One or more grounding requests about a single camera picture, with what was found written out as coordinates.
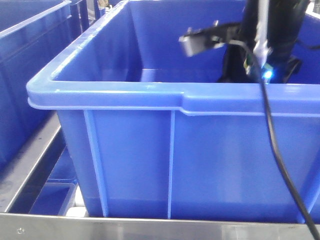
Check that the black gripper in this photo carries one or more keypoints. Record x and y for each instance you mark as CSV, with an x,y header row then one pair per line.
x,y
250,65

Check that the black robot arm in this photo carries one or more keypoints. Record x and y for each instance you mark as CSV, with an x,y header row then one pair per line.
x,y
285,18

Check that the large blue plastic crate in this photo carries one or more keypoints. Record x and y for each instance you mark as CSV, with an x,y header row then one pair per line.
x,y
151,132

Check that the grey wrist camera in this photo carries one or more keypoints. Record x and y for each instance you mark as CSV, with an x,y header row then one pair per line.
x,y
195,42

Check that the stainless steel shelf rail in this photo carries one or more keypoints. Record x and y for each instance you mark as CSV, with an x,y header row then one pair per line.
x,y
15,226

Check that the neighbouring blue crate left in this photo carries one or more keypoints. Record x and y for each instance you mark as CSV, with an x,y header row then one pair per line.
x,y
32,33

